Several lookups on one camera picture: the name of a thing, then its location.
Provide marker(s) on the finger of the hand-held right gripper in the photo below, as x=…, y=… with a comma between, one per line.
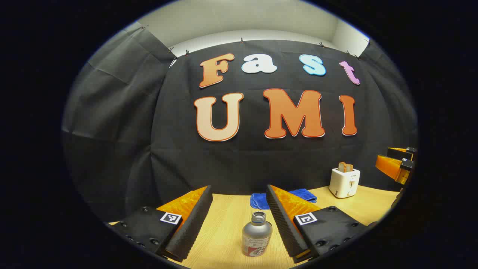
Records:
x=392, y=167
x=401, y=152

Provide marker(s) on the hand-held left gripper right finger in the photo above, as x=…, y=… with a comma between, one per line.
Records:
x=283, y=228

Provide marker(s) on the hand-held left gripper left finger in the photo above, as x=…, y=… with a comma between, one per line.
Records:
x=194, y=224

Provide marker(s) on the silver water bottle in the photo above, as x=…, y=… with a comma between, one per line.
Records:
x=256, y=235

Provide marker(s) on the blue towel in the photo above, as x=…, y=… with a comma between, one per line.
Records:
x=259, y=200

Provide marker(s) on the bread slice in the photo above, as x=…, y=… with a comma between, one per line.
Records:
x=341, y=167
x=349, y=168

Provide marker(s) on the white toaster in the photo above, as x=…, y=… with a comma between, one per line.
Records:
x=343, y=185

